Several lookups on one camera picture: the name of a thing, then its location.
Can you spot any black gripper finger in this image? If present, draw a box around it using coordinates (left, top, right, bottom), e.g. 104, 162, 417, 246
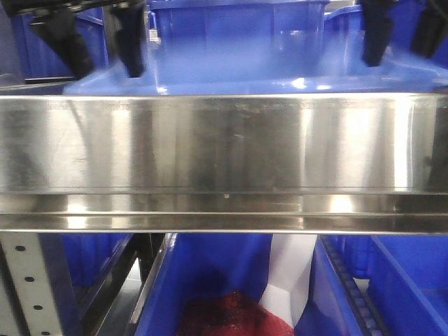
360, 0, 395, 67
30, 8, 94, 79
111, 2, 146, 78
410, 0, 447, 58

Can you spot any blue plastic tray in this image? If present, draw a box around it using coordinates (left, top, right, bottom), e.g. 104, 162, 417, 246
63, 56, 447, 96

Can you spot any blue bin on shelf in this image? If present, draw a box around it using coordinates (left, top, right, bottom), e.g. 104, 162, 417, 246
149, 1, 328, 75

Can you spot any stainless steel shelf edge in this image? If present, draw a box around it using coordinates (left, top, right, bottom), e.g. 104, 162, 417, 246
1, 92, 447, 235

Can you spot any blue bin upper left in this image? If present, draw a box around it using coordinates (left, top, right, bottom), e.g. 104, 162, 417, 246
10, 6, 109, 81

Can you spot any blue bin lower left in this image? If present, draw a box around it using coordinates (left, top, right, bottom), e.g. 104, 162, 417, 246
57, 233, 131, 287

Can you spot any blue bin lower centre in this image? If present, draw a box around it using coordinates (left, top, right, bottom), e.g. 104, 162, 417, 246
134, 232, 316, 336

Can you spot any blue bin lower right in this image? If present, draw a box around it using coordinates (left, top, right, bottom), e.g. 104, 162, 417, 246
295, 235, 447, 335

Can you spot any red mesh bag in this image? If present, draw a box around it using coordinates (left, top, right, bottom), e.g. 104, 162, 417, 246
176, 290, 295, 336

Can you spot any white perforated shelf post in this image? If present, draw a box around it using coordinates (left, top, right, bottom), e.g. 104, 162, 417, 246
1, 232, 63, 335

